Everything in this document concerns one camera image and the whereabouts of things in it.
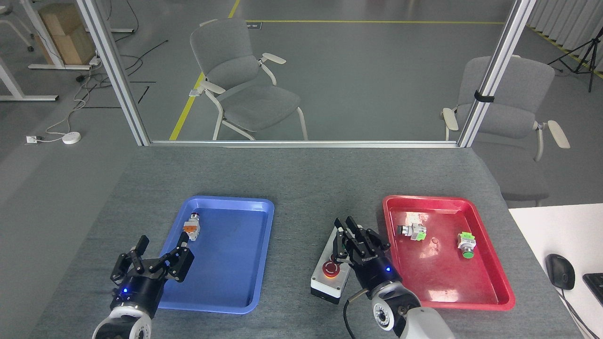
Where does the black keyboard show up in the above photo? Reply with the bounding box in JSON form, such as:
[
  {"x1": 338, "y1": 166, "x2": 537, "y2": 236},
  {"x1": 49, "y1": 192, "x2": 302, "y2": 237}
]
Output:
[{"x1": 582, "y1": 273, "x2": 603, "y2": 307}]

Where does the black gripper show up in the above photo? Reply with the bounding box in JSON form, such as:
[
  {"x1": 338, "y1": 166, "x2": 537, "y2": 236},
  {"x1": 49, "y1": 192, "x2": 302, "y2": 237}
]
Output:
[
  {"x1": 331, "y1": 216, "x2": 404, "y2": 296},
  {"x1": 110, "y1": 234, "x2": 195, "y2": 317}
]

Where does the silver aluminium crossbar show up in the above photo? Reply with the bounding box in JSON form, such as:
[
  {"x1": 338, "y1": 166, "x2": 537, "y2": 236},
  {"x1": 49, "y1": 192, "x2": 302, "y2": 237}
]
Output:
[{"x1": 148, "y1": 139, "x2": 460, "y2": 149}]

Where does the red plastic tray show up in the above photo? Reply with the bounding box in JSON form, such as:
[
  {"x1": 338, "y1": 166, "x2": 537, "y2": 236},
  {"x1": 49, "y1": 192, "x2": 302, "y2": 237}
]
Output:
[{"x1": 382, "y1": 195, "x2": 516, "y2": 312}]

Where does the blue plastic tray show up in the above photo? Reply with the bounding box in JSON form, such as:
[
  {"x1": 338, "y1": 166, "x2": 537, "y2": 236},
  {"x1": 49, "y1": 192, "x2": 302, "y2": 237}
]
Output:
[{"x1": 155, "y1": 195, "x2": 276, "y2": 315}]

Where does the black tripod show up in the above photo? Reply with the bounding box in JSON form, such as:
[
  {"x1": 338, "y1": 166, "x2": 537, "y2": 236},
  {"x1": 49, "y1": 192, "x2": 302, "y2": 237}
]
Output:
[{"x1": 547, "y1": 26, "x2": 603, "y2": 93}]

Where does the white desk frame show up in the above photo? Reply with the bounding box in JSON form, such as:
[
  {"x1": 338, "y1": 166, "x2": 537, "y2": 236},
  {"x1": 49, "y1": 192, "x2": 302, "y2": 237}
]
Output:
[{"x1": 0, "y1": 0, "x2": 93, "y2": 103}]

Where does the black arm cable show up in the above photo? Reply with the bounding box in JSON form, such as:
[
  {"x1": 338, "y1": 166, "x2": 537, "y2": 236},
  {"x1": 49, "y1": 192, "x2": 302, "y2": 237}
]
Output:
[{"x1": 342, "y1": 288, "x2": 371, "y2": 339}]

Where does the white side desk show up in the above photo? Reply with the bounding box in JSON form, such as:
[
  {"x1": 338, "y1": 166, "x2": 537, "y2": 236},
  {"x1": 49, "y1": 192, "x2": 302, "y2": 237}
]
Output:
[{"x1": 507, "y1": 203, "x2": 603, "y2": 339}]

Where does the grey chair with white armrests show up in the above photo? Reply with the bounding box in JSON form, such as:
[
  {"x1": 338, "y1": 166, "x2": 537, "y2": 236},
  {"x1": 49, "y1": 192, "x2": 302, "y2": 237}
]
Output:
[
  {"x1": 189, "y1": 18, "x2": 310, "y2": 142},
  {"x1": 440, "y1": 55, "x2": 571, "y2": 208}
]

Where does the brown cardboard box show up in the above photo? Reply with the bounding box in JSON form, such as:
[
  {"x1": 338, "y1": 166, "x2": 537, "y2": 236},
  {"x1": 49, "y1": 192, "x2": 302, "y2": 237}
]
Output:
[{"x1": 35, "y1": 2, "x2": 98, "y2": 66}]

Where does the green push button switch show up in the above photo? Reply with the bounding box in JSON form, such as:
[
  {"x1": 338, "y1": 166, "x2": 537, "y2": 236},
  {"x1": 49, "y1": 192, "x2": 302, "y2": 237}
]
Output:
[{"x1": 457, "y1": 231, "x2": 477, "y2": 259}]

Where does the black floor cable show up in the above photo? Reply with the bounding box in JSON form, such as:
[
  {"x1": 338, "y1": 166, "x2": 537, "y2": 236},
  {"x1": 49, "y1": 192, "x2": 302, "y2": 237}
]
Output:
[{"x1": 75, "y1": 40, "x2": 170, "y2": 91}]

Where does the black mouse cable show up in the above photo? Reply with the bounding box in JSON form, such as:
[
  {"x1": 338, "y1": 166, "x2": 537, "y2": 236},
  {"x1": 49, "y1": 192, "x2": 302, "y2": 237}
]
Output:
[{"x1": 560, "y1": 287, "x2": 600, "y2": 339}]

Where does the black computer mouse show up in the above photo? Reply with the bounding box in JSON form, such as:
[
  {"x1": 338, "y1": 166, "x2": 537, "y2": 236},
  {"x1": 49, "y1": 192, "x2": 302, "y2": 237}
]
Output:
[{"x1": 545, "y1": 253, "x2": 576, "y2": 291}]

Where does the red push button switch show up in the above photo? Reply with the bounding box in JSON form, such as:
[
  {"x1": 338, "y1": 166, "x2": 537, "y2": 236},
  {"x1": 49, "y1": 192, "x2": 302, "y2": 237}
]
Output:
[{"x1": 182, "y1": 213, "x2": 202, "y2": 242}]

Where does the black push button switch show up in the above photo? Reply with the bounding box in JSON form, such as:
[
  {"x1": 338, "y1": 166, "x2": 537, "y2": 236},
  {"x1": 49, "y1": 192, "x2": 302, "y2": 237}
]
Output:
[{"x1": 397, "y1": 223, "x2": 428, "y2": 242}]

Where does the white floor cable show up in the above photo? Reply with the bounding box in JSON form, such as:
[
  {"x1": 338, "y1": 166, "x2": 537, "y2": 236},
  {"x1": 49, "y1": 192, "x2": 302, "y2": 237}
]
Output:
[{"x1": 37, "y1": 78, "x2": 97, "y2": 142}]

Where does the silver aluminium post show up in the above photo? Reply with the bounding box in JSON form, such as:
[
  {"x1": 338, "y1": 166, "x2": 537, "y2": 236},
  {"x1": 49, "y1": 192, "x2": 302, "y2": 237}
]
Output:
[
  {"x1": 456, "y1": 0, "x2": 538, "y2": 148},
  {"x1": 75, "y1": 0, "x2": 152, "y2": 147}
]

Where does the grey control box with buttons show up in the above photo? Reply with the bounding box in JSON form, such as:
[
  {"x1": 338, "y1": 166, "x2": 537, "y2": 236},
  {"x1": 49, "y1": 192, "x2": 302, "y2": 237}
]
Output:
[{"x1": 310, "y1": 225, "x2": 352, "y2": 305}]

